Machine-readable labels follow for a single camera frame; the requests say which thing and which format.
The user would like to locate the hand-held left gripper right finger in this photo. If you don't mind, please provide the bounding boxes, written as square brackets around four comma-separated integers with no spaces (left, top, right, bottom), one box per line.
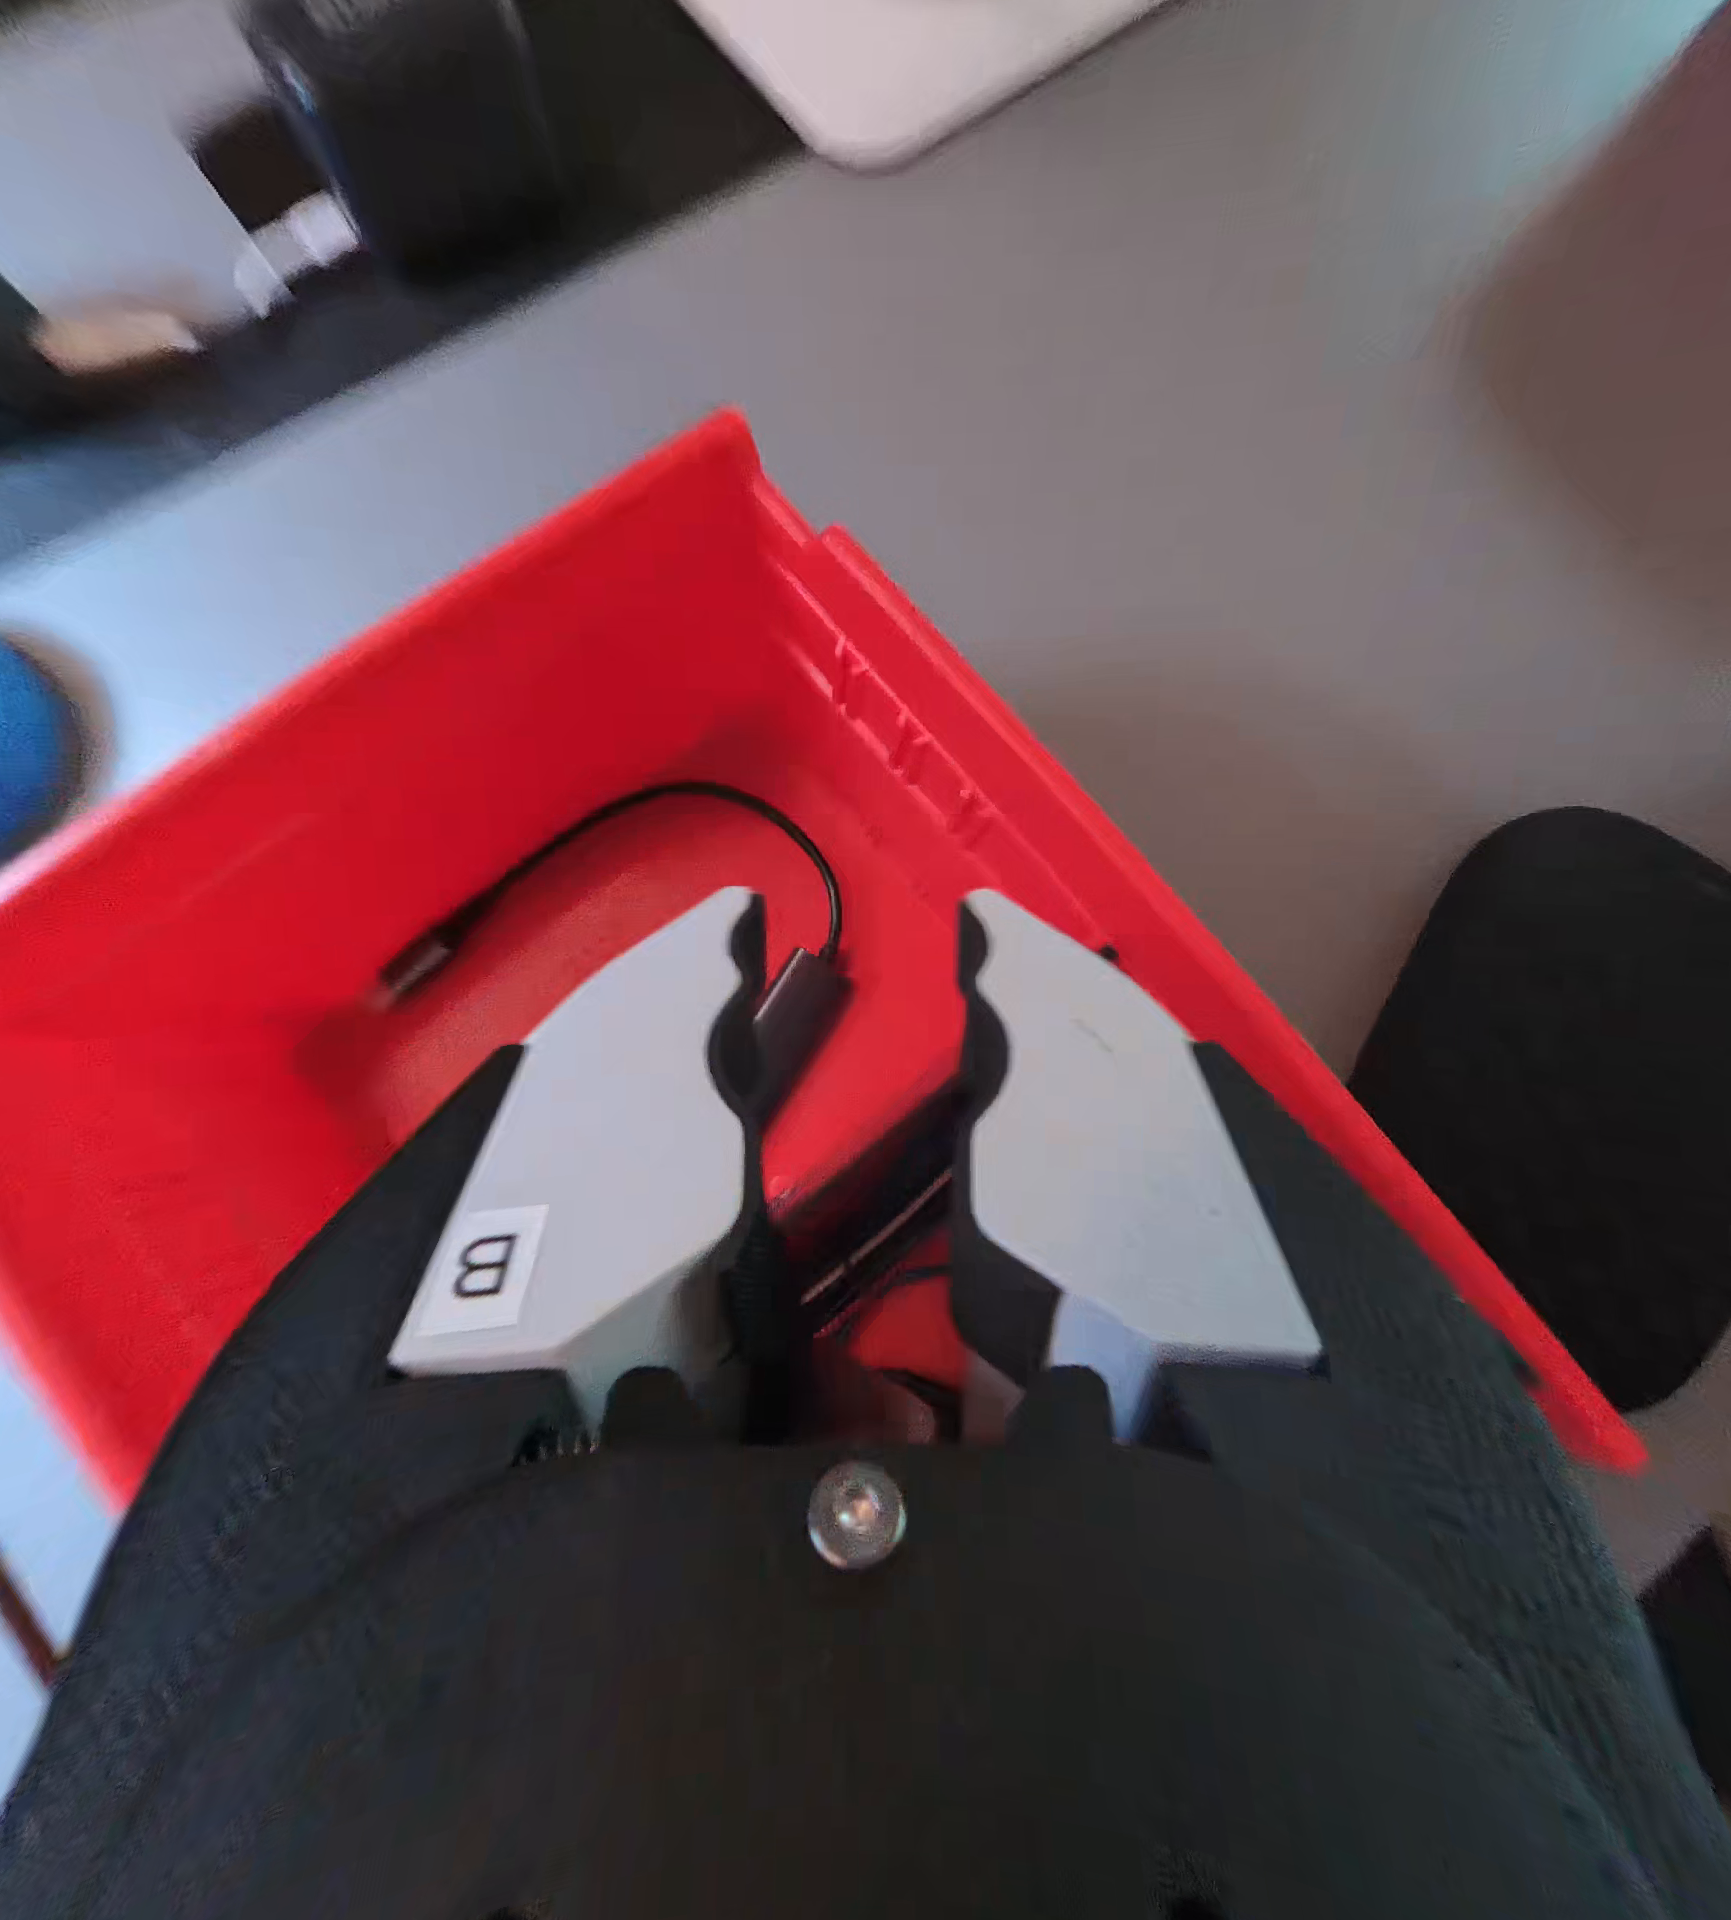
[943,889,1329,1441]

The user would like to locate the short black adapter cable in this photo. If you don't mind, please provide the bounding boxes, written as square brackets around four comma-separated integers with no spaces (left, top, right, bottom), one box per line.
[375,780,856,1087]

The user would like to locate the red plastic bin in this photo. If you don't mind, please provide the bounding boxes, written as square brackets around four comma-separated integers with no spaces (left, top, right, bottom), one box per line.
[0,406,1650,1519]

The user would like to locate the black textured wrist rest pad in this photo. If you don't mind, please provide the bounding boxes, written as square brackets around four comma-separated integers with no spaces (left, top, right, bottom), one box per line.
[1344,806,1731,1414]

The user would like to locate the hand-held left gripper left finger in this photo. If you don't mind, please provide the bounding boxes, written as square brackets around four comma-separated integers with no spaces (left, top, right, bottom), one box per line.
[385,885,773,1424]

